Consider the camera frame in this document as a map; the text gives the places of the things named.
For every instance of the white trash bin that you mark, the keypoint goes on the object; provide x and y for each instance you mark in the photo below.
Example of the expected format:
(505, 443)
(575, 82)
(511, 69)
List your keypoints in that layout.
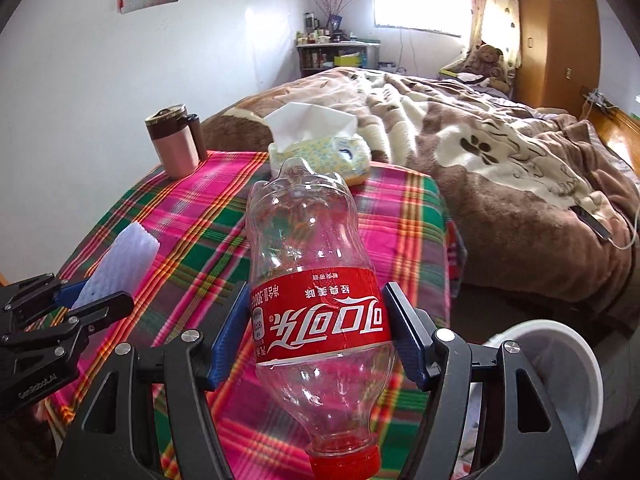
(560, 360)

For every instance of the bed with brown blanket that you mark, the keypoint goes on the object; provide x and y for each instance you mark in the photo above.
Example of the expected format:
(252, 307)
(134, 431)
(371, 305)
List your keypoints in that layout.
(500, 185)

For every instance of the white foam sleeve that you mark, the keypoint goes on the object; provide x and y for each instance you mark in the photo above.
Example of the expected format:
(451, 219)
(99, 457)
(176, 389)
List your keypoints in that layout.
(125, 260)

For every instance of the yellow tissue pack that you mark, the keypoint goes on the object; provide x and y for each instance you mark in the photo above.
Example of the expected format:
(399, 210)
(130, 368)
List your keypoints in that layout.
(325, 152)

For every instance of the row of bottles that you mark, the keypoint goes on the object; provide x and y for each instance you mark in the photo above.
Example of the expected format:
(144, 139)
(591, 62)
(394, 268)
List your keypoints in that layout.
(315, 35)

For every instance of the power strip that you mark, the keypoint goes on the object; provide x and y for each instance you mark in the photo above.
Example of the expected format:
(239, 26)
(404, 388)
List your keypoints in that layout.
(597, 99)

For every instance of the plaid tablecloth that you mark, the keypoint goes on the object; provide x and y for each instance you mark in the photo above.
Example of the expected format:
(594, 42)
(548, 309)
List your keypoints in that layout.
(200, 220)

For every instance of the brown teddy bear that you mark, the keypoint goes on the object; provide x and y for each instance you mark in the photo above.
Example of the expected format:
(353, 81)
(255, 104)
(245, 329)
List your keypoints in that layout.
(487, 62)

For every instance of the patterned curtain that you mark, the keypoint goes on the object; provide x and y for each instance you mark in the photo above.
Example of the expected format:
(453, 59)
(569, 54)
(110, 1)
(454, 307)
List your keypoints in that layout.
(495, 10)

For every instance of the dark phone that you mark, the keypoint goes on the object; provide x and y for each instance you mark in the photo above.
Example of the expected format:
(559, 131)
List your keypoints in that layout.
(592, 222)

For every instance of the yellow green box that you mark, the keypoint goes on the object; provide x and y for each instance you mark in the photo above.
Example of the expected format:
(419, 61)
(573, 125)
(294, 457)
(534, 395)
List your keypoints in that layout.
(455, 69)

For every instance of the window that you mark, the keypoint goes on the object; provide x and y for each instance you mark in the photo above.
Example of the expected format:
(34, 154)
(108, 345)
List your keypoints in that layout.
(420, 7)

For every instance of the dried branches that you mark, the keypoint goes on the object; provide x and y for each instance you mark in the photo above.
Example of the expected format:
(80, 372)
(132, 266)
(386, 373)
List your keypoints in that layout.
(332, 5)

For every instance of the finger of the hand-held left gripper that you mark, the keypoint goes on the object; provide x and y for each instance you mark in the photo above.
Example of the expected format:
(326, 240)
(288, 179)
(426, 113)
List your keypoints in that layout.
(35, 295)
(107, 307)

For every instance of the grey shelf unit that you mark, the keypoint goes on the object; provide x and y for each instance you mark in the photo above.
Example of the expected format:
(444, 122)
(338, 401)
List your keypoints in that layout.
(371, 55)

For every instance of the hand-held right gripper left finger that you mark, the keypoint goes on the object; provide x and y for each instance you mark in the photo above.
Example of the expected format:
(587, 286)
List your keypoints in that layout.
(227, 340)

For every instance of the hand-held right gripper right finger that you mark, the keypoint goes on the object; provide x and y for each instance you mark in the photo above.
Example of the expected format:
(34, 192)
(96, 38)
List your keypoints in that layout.
(407, 340)

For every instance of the wooden wardrobe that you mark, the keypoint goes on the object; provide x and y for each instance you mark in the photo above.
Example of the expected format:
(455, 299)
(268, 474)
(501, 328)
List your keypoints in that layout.
(555, 35)

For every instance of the clear plastic bottle red label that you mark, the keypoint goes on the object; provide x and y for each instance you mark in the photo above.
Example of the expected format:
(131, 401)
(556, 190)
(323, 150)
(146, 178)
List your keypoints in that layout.
(300, 240)

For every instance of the pink mug with brown lid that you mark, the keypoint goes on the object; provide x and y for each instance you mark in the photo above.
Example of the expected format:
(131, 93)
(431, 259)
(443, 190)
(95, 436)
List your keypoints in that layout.
(175, 155)

